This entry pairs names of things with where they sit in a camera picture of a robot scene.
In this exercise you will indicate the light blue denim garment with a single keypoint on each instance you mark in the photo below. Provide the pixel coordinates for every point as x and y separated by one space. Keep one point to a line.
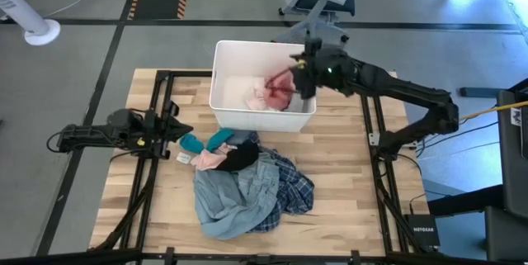
235 199

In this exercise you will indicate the black Netgear network switch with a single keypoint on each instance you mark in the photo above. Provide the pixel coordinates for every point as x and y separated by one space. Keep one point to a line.
422 230

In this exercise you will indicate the white paper tag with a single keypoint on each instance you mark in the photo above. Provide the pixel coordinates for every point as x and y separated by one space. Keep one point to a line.
183 158

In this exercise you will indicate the white perforated plastic basket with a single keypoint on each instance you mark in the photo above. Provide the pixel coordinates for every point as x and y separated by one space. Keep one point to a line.
255 122

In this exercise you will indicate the white garment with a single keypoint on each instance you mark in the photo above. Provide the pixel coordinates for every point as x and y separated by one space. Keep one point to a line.
239 91

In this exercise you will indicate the black floor stand base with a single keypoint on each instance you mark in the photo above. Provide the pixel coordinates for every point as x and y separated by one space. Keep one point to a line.
478 91

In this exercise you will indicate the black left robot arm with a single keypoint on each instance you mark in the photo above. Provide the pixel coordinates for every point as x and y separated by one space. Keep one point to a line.
90 135

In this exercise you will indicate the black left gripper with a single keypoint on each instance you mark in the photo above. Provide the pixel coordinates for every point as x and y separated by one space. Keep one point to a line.
158 131

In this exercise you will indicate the white tower fan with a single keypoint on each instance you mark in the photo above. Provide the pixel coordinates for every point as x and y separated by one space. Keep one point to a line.
24 13

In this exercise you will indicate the black garment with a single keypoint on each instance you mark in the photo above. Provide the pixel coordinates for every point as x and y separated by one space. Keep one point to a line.
239 157

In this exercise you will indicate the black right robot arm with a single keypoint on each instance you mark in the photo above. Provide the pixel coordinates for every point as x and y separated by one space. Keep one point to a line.
404 89

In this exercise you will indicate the teal garment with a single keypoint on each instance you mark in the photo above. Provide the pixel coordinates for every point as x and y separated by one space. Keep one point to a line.
191 143

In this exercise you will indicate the blue plaid shirt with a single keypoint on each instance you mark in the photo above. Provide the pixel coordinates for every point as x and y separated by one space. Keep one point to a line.
295 192

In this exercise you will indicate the pale pink garment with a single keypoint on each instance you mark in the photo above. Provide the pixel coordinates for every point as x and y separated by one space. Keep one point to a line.
206 159

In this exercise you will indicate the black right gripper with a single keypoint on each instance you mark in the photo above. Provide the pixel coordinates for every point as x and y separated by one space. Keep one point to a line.
313 71

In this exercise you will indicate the black aluminium table frame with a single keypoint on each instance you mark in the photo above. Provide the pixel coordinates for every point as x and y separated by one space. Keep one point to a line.
185 74

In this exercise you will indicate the black equipment cabinet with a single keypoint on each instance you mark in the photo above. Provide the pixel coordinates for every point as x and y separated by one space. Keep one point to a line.
511 166

